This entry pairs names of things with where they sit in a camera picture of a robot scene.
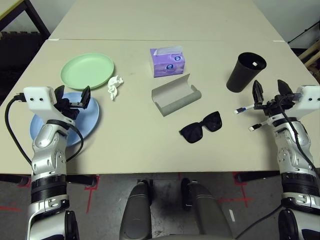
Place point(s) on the black foam floor mat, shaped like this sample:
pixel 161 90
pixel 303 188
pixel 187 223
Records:
pixel 15 50

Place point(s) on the black framed side table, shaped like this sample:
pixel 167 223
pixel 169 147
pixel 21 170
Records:
pixel 41 23

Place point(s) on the white pen blue band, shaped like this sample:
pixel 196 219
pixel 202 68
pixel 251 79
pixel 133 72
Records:
pixel 241 110

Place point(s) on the light wooden frame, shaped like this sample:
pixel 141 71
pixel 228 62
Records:
pixel 310 52

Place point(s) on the thin black rod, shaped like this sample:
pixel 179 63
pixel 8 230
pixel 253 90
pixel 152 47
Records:
pixel 305 30

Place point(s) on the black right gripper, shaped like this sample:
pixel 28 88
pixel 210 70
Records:
pixel 273 107

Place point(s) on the white floor tape strip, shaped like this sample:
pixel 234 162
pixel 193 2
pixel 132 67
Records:
pixel 232 216

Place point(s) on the grey robot leg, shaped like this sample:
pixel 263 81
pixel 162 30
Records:
pixel 207 212
pixel 136 212

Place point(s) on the grey glasses case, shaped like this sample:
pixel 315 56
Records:
pixel 172 100

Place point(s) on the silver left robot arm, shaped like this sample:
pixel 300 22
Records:
pixel 47 150

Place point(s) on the pale blue plastic plate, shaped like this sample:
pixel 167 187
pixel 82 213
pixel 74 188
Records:
pixel 86 122

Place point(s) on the red floor tape cross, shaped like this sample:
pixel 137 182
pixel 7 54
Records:
pixel 243 198

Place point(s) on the red floor tape corner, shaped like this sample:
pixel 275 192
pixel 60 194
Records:
pixel 90 197

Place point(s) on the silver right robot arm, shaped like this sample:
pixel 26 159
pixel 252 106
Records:
pixel 292 155

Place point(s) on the grey robot left leg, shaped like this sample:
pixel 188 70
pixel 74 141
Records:
pixel 136 212

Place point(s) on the grey robot right leg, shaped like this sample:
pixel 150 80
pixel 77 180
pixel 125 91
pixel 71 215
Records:
pixel 207 212

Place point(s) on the black plastic cup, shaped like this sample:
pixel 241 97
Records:
pixel 240 77

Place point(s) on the white pen black band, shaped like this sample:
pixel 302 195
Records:
pixel 253 128

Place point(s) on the light grey robot pelvis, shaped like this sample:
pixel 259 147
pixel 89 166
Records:
pixel 190 237

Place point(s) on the purple tissue pack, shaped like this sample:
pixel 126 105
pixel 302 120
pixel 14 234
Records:
pixel 167 65

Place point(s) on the white tissue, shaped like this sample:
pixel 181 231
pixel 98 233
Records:
pixel 113 85

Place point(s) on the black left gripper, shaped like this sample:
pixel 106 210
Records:
pixel 68 107

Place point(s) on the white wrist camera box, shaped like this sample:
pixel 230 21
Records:
pixel 37 98
pixel 310 98

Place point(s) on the black sunglasses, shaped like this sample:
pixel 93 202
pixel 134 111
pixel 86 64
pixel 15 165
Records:
pixel 212 122

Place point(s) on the pale green plastic plate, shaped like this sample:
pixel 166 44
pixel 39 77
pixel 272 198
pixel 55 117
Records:
pixel 85 71

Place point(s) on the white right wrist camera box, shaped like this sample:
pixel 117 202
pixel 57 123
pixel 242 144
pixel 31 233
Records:
pixel 310 98

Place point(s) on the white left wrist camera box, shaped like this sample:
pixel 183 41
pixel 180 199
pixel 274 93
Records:
pixel 37 98

